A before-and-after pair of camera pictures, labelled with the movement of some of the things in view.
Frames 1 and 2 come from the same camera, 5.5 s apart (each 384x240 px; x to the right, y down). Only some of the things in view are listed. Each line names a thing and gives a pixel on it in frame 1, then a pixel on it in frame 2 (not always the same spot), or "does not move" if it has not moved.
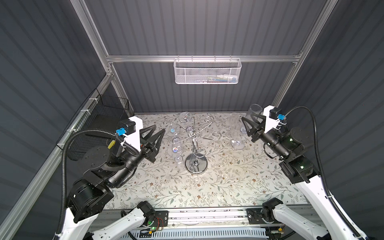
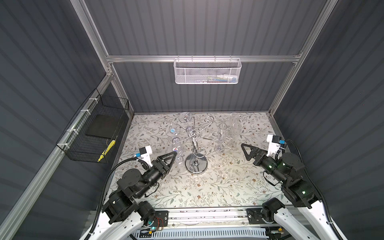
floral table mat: [207, 159] does not move
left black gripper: [147, 148] -> [160, 167]
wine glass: [177, 150] does not move
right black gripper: [257, 130] -> [255, 151]
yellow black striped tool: [111, 144] does not move
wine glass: [185, 117] does not move
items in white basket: [219, 78] does not move
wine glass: [254, 109] -> [222, 136]
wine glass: [173, 130] does not move
